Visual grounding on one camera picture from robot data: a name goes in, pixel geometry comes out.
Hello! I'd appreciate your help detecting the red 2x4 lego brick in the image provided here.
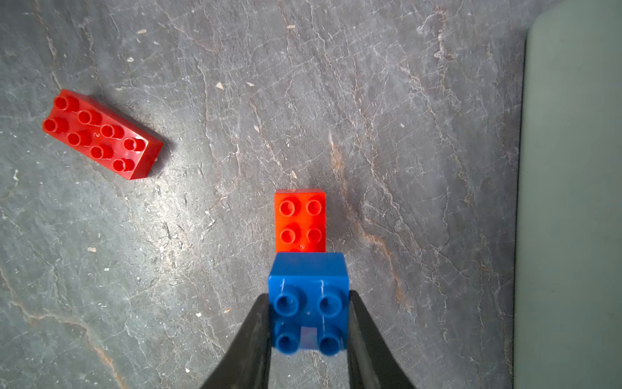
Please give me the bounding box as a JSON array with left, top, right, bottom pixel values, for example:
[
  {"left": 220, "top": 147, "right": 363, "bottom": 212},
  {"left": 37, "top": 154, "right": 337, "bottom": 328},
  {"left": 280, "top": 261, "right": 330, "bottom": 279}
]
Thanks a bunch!
[
  {"left": 274, "top": 189, "right": 327, "bottom": 253},
  {"left": 42, "top": 89, "right": 164, "bottom": 180}
]

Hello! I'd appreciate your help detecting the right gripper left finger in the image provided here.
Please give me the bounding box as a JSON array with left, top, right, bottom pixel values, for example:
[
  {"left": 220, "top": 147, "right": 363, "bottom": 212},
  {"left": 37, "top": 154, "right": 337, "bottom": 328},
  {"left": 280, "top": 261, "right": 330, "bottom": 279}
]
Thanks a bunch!
[{"left": 201, "top": 293, "right": 271, "bottom": 389}]

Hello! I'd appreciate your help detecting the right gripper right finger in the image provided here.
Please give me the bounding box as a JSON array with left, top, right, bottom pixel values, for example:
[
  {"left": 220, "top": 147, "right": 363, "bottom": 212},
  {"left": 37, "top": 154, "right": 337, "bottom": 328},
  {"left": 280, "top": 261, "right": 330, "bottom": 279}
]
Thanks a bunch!
[{"left": 347, "top": 290, "right": 416, "bottom": 389}]

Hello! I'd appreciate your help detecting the green translucent plastic toolbox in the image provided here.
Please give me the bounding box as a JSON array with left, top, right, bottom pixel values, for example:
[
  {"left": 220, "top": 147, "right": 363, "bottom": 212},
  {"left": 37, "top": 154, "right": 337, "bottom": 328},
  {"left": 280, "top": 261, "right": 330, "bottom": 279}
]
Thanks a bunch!
[{"left": 513, "top": 1, "right": 621, "bottom": 388}]

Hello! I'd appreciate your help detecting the blue 2x2 lego brick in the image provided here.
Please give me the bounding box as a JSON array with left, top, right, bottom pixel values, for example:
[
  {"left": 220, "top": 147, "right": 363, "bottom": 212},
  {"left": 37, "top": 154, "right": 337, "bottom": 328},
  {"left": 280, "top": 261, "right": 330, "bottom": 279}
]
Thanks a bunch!
[{"left": 267, "top": 252, "right": 350, "bottom": 357}]

